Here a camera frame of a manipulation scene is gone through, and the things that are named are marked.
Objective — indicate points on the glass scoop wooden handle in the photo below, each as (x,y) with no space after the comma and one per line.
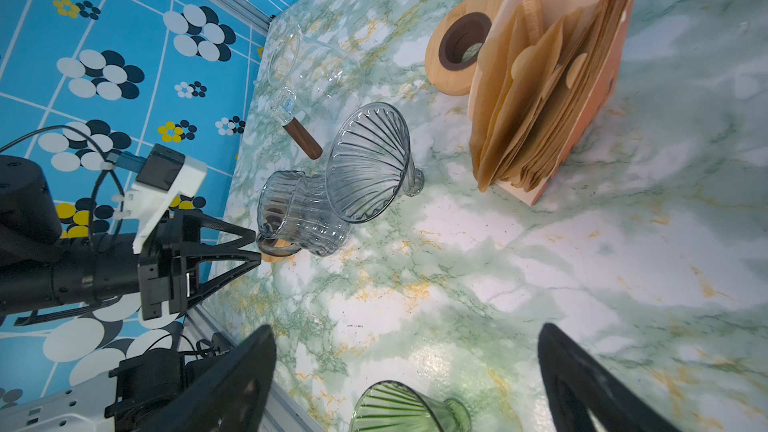
(282,109)

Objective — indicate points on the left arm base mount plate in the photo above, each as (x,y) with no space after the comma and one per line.
(149,382)

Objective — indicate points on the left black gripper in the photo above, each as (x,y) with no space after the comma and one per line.
(168,274)

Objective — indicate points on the grey ribbed glass carafe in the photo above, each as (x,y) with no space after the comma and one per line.
(295,207)

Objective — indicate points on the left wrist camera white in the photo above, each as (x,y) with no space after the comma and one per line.
(159,186)

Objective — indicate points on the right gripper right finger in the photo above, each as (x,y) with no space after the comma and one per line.
(580,390)

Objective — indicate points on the green glass dripper cone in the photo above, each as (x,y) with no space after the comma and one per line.
(394,406)

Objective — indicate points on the grey glass dripper cone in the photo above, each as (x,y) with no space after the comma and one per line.
(371,164)

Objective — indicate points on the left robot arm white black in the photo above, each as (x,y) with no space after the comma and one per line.
(46,277)

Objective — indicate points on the wooden ring dripper holder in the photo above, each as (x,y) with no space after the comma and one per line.
(274,250)

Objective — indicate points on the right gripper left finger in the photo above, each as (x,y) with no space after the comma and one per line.
(230,396)

